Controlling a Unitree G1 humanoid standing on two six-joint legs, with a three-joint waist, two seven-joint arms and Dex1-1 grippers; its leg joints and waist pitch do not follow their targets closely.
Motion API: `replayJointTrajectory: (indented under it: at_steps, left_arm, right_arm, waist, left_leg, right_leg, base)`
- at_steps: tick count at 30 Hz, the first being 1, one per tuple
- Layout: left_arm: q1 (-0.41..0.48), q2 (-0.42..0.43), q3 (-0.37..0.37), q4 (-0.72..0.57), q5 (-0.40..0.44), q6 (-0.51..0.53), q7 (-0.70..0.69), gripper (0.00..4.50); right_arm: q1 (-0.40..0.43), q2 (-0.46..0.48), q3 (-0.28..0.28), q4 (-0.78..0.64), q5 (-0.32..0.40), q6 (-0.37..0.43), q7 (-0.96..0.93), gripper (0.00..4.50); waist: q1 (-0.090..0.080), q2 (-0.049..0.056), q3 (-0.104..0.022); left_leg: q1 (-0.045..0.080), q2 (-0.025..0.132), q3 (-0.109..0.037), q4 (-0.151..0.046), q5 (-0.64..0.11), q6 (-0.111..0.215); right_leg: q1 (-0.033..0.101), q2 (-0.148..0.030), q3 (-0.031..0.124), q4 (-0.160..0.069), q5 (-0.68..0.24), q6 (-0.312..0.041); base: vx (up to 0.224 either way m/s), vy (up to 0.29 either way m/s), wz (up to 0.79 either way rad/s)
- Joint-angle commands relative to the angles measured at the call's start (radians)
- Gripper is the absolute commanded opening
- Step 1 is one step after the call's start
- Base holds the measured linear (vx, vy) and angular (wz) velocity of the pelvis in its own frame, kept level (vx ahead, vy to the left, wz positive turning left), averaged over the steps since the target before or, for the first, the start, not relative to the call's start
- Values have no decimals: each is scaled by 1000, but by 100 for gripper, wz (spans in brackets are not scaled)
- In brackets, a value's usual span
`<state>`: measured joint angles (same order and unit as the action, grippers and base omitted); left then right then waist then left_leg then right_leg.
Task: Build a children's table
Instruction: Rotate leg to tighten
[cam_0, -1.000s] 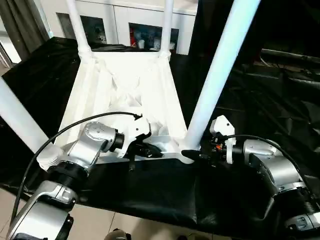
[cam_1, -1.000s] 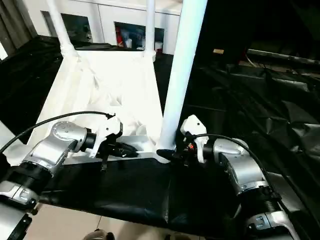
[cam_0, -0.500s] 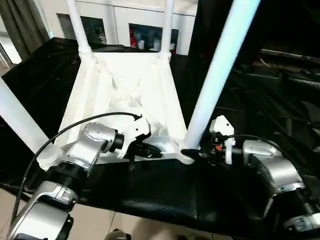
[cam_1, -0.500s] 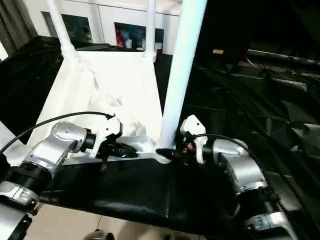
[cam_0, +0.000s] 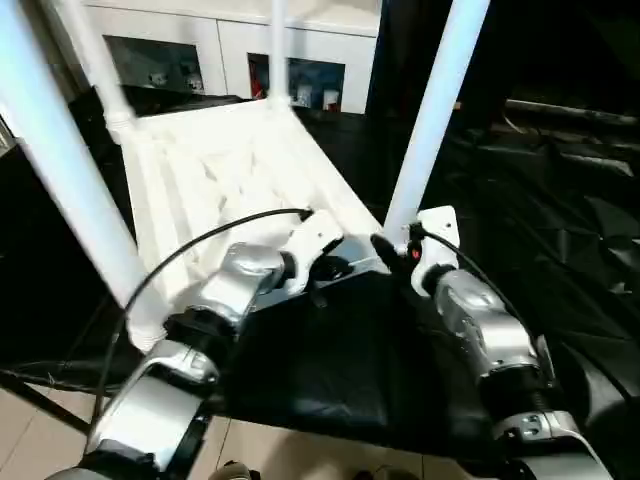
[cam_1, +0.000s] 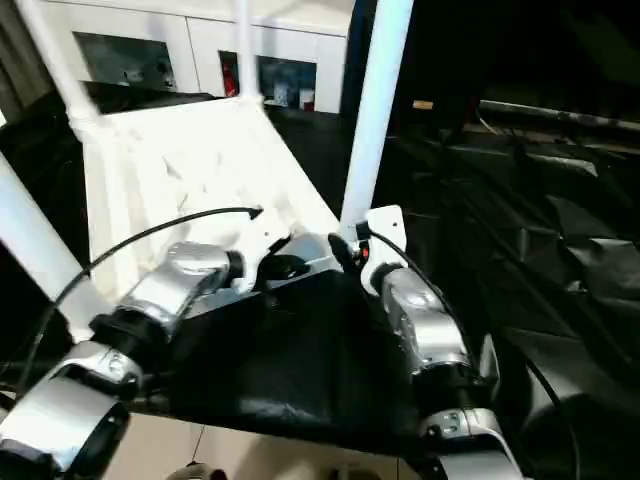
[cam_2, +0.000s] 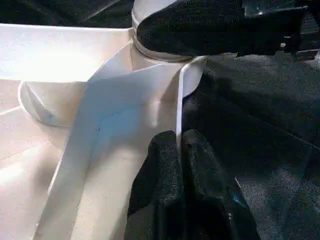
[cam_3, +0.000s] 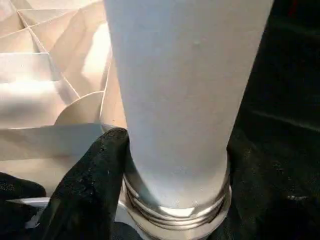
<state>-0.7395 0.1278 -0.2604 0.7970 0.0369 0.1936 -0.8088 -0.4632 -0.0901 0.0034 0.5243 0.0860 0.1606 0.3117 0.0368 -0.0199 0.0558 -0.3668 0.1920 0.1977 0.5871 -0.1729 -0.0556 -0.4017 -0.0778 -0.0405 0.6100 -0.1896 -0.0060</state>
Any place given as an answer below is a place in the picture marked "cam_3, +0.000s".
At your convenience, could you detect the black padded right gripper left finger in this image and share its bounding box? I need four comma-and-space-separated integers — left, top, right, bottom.
37, 127, 132, 240

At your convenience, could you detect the white plastic table leg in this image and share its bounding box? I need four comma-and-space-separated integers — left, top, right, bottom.
102, 0, 275, 230

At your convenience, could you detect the white plastic table top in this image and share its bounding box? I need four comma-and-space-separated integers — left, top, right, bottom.
0, 0, 236, 240

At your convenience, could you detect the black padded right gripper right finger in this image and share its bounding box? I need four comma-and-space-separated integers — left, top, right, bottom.
216, 144, 320, 240

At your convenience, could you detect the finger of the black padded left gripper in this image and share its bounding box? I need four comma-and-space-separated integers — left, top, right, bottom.
0, 203, 43, 237
0, 172, 47, 201

